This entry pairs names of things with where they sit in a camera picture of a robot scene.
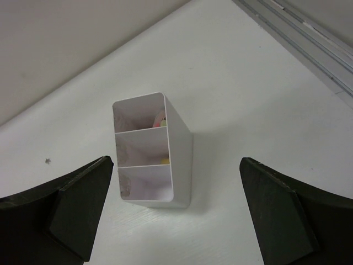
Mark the pink highlighter pen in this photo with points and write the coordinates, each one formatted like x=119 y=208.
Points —
x=160 y=116

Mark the white three-compartment organizer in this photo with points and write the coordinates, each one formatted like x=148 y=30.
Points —
x=143 y=179

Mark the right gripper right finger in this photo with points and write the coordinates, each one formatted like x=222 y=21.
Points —
x=294 y=222

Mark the tan yellow eraser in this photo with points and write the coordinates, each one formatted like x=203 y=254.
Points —
x=165 y=161

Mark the right side aluminium rail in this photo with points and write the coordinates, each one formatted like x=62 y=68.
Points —
x=324 y=51

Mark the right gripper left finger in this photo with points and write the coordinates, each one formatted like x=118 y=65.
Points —
x=56 y=222

